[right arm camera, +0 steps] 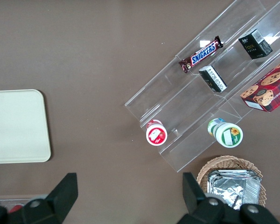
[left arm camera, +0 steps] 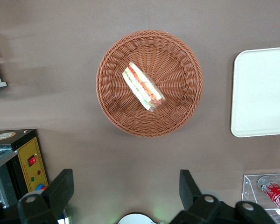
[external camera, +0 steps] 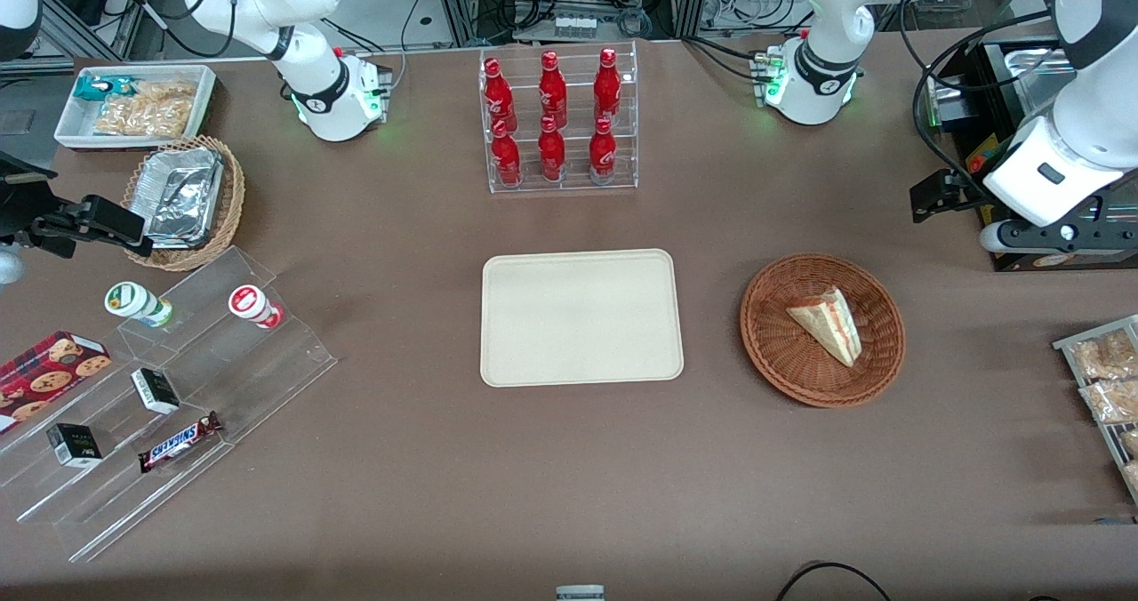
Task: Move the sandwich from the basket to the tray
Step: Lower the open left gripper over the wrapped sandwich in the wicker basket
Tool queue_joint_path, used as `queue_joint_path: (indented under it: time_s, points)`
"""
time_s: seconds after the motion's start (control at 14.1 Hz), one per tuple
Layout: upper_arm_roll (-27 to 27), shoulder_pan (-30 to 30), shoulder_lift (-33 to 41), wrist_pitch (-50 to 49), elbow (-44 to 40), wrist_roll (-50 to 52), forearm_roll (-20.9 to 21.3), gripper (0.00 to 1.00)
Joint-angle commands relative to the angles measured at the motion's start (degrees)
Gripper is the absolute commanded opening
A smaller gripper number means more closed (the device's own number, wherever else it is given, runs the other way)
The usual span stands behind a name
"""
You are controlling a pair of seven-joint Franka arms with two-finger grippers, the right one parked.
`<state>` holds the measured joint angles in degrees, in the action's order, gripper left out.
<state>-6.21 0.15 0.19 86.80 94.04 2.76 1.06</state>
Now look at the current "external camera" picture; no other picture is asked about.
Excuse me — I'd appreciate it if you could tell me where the clear bag of chips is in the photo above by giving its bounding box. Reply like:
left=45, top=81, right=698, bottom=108
left=92, top=80, right=198, bottom=139

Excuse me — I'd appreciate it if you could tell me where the clear acrylic stepped stand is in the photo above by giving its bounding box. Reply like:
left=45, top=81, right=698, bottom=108
left=0, top=245, right=339, bottom=565

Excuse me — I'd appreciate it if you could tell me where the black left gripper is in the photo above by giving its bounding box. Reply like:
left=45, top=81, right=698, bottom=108
left=910, top=169, right=1138, bottom=231

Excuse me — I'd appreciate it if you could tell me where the light oval wicker basket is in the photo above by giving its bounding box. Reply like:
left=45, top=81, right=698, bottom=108
left=121, top=135, right=246, bottom=272

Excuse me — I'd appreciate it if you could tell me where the steel warmer pan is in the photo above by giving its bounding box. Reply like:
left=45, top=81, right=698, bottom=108
left=998, top=39, right=1072, bottom=115

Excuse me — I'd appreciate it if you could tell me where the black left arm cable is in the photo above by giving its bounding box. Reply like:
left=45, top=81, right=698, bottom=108
left=898, top=0, right=1081, bottom=197

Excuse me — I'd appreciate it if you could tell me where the triangle sandwich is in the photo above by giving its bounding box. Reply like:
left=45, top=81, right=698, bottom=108
left=786, top=287, right=863, bottom=368

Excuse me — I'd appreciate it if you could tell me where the white rectangular bin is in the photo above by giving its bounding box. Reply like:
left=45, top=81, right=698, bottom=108
left=54, top=64, right=218, bottom=152

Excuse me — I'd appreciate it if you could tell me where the red cookie box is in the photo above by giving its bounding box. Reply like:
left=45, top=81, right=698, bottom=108
left=0, top=331, right=113, bottom=434

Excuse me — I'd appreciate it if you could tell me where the beige plastic tray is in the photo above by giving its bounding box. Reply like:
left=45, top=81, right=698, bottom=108
left=480, top=248, right=685, bottom=388

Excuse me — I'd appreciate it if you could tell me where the clear acrylic bottle rack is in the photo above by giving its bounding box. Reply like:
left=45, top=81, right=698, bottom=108
left=478, top=41, right=639, bottom=195

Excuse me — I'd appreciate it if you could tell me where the teal snack packet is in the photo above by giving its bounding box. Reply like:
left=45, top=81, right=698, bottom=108
left=73, top=75, right=140, bottom=103

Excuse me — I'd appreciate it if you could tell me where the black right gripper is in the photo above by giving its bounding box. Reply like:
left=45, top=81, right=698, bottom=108
left=0, top=151, right=155, bottom=260

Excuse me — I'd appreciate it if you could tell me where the red cola bottle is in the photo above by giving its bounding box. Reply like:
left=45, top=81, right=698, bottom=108
left=593, top=47, right=622, bottom=124
left=537, top=115, right=567, bottom=183
left=588, top=117, right=618, bottom=187
left=539, top=50, right=568, bottom=127
left=491, top=119, right=523, bottom=188
left=483, top=57, right=517, bottom=132

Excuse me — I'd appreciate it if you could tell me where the wire snack tray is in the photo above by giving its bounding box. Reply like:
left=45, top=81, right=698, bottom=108
left=1053, top=314, right=1138, bottom=506

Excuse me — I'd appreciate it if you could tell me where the small black box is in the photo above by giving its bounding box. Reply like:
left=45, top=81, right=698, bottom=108
left=45, top=423, right=104, bottom=469
left=130, top=367, right=181, bottom=416

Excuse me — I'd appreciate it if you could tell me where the green lid yogurt cup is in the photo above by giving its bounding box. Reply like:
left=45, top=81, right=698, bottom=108
left=104, top=281, right=175, bottom=329

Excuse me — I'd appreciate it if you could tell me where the brown round wicker basket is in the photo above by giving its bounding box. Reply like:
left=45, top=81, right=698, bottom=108
left=740, top=253, right=907, bottom=408

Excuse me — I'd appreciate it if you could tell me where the aluminium foil container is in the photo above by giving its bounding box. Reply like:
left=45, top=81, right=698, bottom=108
left=140, top=146, right=225, bottom=180
left=142, top=169, right=224, bottom=249

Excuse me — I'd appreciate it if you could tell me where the red lid yogurt cup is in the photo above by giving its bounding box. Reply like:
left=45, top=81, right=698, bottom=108
left=228, top=284, right=286, bottom=331

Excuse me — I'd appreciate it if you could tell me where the Snickers chocolate bar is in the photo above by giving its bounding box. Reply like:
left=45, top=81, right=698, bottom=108
left=137, top=411, right=224, bottom=475

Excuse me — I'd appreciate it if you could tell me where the black food warmer appliance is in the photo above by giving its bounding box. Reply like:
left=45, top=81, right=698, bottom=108
left=923, top=36, right=1138, bottom=273

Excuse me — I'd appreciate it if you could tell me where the black floor cable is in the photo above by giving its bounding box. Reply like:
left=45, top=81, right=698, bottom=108
left=773, top=561, right=895, bottom=601

